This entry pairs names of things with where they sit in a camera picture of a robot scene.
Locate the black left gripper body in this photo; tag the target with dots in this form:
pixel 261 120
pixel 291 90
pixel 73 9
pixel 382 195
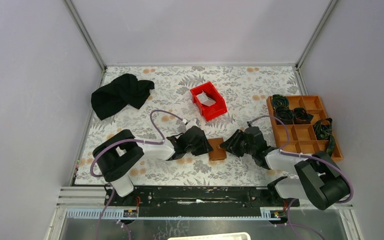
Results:
pixel 199 148

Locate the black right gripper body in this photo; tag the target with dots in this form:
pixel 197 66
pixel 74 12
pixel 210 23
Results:
pixel 249 149

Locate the brown leather card holder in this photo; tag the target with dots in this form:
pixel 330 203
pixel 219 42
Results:
pixel 218 153

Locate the stack of credit cards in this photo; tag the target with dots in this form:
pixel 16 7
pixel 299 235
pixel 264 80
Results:
pixel 205 100

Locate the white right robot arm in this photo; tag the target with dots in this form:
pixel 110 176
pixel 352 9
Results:
pixel 319 180

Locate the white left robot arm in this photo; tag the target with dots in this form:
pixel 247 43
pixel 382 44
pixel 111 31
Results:
pixel 116 156

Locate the floral table mat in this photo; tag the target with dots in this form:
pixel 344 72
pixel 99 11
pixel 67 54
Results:
pixel 245 90

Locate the red plastic bin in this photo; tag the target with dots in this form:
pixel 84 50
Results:
pixel 209 113

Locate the dark rolled tie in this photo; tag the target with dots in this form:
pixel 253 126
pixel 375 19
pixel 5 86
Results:
pixel 279 101
pixel 284 115
pixel 301 116

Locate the orange compartment tray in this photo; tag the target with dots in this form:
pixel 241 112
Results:
pixel 301 138

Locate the dark patterned tie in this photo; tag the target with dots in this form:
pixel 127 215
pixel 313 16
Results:
pixel 323 130

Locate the black cloth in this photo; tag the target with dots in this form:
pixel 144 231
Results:
pixel 124 90

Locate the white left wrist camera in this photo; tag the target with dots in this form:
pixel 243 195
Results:
pixel 194 122

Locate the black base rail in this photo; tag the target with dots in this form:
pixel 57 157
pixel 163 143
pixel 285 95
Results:
pixel 198 201

